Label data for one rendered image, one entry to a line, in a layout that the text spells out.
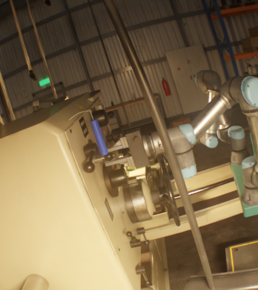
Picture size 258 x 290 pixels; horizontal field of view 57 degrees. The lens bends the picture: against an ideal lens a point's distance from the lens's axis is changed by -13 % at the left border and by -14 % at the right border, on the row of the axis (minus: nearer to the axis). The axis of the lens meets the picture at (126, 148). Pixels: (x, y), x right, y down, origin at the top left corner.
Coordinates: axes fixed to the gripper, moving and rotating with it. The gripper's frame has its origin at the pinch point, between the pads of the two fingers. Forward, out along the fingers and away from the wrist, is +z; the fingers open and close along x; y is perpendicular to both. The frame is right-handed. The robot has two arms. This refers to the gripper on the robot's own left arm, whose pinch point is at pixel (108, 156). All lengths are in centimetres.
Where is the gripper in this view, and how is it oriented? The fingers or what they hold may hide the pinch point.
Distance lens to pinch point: 97.8
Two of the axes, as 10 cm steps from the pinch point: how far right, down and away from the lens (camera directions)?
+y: -0.4, 3.1, -9.5
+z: -9.5, 2.7, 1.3
